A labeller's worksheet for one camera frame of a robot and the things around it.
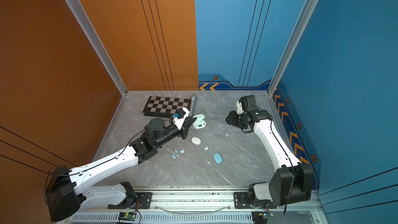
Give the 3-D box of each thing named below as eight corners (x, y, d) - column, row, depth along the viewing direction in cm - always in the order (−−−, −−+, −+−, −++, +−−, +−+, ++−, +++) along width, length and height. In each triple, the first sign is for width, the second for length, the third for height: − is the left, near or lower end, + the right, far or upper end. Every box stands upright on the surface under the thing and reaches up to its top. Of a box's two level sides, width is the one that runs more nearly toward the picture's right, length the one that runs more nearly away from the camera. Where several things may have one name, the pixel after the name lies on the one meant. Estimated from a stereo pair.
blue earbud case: (219, 165, 86) (219, 164, 84) (211, 157, 89) (211, 155, 87) (224, 160, 88) (224, 158, 86) (216, 152, 91) (216, 151, 89)
